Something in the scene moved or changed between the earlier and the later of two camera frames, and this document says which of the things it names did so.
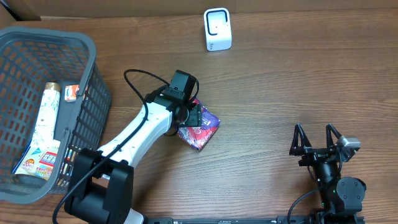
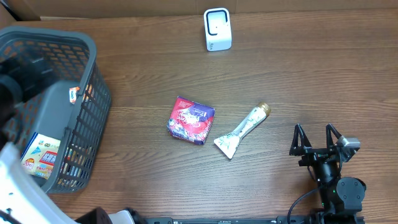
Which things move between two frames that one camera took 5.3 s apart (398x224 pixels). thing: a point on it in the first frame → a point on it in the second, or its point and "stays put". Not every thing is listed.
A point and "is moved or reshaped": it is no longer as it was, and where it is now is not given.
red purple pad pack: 198,137 is moved or reshaped
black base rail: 257,220 stays put
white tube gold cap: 46,117 → 228,143
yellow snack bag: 38,161 stays put
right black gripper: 313,154 stays put
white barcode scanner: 218,31 stays put
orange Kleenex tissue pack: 70,92 is moved or reshaped
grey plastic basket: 31,57 stays put
